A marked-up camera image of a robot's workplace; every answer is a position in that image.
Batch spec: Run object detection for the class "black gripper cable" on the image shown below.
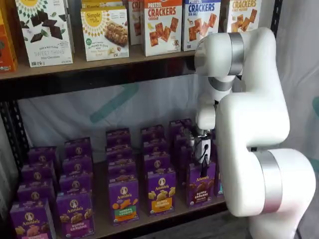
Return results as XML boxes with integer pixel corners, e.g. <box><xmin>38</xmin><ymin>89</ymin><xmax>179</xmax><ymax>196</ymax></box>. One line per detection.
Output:
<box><xmin>198</xmin><ymin>139</ymin><xmax>210</xmax><ymax>160</ymax></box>

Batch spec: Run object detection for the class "purple Annie's box brown patch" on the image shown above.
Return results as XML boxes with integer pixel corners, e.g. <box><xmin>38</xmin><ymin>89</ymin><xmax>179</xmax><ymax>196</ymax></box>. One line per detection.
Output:
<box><xmin>186</xmin><ymin>162</ymin><xmax>217</xmax><ymax>209</ymax></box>

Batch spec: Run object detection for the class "purple Annie's snack box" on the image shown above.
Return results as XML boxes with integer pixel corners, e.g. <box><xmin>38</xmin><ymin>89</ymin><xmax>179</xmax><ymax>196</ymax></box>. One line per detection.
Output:
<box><xmin>27</xmin><ymin>146</ymin><xmax>59</xmax><ymax>165</ymax></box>
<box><xmin>105</xmin><ymin>127</ymin><xmax>131</xmax><ymax>146</ymax></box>
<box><xmin>105</xmin><ymin>143</ymin><xmax>134</xmax><ymax>160</ymax></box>
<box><xmin>179</xmin><ymin>144</ymin><xmax>198</xmax><ymax>186</ymax></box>
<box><xmin>144</xmin><ymin>152</ymin><xmax>171</xmax><ymax>173</ymax></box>
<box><xmin>107</xmin><ymin>157</ymin><xmax>137</xmax><ymax>173</ymax></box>
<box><xmin>64</xmin><ymin>137</ymin><xmax>92</xmax><ymax>158</ymax></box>
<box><xmin>21</xmin><ymin>161</ymin><xmax>54</xmax><ymax>183</ymax></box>
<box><xmin>62</xmin><ymin>155</ymin><xmax>94</xmax><ymax>175</ymax></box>
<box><xmin>140</xmin><ymin>126</ymin><xmax>165</xmax><ymax>143</ymax></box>
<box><xmin>59</xmin><ymin>172</ymin><xmax>94</xmax><ymax>195</ymax></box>
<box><xmin>174</xmin><ymin>132</ymin><xmax>194</xmax><ymax>150</ymax></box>
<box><xmin>169</xmin><ymin>119</ymin><xmax>193</xmax><ymax>136</ymax></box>
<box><xmin>17</xmin><ymin>179</ymin><xmax>55</xmax><ymax>204</ymax></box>
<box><xmin>108</xmin><ymin>169</ymin><xmax>138</xmax><ymax>181</ymax></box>
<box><xmin>142</xmin><ymin>139</ymin><xmax>168</xmax><ymax>155</ymax></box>

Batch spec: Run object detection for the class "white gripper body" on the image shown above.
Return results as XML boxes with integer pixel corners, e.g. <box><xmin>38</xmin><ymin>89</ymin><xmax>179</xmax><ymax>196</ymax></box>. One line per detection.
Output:
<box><xmin>194</xmin><ymin>135</ymin><xmax>212</xmax><ymax>165</ymax></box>

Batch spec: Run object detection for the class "orange snack box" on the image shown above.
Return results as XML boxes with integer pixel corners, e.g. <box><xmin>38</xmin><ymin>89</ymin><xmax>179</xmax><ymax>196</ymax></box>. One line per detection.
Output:
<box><xmin>0</xmin><ymin>6</ymin><xmax>19</xmax><ymax>74</ymax></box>

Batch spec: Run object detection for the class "red cracker box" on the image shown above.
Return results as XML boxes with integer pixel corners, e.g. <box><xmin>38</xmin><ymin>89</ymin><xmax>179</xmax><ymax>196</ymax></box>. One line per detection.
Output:
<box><xmin>128</xmin><ymin>0</ymin><xmax>146</xmax><ymax>46</ymax></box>

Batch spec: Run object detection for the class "yellow-topped pretzel crackers box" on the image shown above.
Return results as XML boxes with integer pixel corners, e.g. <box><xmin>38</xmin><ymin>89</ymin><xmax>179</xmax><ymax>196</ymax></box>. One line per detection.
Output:
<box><xmin>227</xmin><ymin>0</ymin><xmax>263</xmax><ymax>33</ymax></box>

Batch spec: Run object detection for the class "purple Annie's box teal label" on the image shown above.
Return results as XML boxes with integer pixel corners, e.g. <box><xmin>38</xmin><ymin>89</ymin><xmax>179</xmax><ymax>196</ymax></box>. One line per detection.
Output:
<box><xmin>215</xmin><ymin>171</ymin><xmax>225</xmax><ymax>198</ymax></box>

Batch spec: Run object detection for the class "blue sea salt crackers box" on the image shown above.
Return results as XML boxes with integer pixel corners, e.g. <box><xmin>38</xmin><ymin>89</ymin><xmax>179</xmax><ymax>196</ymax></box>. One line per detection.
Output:
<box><xmin>182</xmin><ymin>0</ymin><xmax>222</xmax><ymax>52</ymax></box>

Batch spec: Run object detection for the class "black metal shelving rack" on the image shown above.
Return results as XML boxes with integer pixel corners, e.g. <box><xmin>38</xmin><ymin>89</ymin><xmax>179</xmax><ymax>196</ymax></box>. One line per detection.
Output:
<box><xmin>0</xmin><ymin>0</ymin><xmax>284</xmax><ymax>239</ymax></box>

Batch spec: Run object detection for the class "teal tape strip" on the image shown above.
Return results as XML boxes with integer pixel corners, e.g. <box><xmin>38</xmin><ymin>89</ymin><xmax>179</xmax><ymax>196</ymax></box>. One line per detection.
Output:
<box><xmin>90</xmin><ymin>83</ymin><xmax>139</xmax><ymax>124</ymax></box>

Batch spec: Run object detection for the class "cheddar pretzel crackers box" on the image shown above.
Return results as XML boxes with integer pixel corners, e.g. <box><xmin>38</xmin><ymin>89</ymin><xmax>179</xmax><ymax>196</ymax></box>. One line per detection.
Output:
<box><xmin>143</xmin><ymin>0</ymin><xmax>183</xmax><ymax>57</ymax></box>

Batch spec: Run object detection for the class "white Sweet Thins box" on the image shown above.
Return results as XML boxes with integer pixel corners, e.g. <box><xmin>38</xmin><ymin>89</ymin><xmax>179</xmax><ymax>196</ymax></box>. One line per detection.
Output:
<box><xmin>15</xmin><ymin>0</ymin><xmax>74</xmax><ymax>68</ymax></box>

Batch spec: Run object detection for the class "purple Annie's bunny grahams box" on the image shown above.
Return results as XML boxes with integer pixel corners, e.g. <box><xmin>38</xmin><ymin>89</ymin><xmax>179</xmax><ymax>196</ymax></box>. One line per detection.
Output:
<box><xmin>56</xmin><ymin>191</ymin><xmax>96</xmax><ymax>238</ymax></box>

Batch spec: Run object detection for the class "purple Annie's box yellow label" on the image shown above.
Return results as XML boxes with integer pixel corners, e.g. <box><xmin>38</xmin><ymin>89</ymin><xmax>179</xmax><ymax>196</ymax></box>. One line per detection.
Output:
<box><xmin>147</xmin><ymin>169</ymin><xmax>176</xmax><ymax>217</ymax></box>

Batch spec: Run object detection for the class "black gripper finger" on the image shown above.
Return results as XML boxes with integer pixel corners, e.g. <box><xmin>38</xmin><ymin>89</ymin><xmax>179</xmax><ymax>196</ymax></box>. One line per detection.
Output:
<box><xmin>200</xmin><ymin>156</ymin><xmax>210</xmax><ymax>177</ymax></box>

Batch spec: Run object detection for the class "Simple Mills almond bar box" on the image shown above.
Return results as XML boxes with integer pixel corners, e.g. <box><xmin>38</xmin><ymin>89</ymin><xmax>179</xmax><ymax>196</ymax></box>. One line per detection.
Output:
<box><xmin>81</xmin><ymin>0</ymin><xmax>124</xmax><ymax>10</ymax></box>
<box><xmin>80</xmin><ymin>5</ymin><xmax>130</xmax><ymax>62</ymax></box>

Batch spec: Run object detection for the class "purple Annie's box pink label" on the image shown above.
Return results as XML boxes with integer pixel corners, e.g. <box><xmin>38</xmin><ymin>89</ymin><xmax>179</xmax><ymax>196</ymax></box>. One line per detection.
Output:
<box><xmin>9</xmin><ymin>199</ymin><xmax>52</xmax><ymax>239</ymax></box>

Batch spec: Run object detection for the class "purple Annie's box green label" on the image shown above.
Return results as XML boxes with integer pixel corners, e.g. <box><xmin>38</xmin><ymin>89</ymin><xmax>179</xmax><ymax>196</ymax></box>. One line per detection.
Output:
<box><xmin>108</xmin><ymin>177</ymin><xmax>140</xmax><ymax>227</ymax></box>

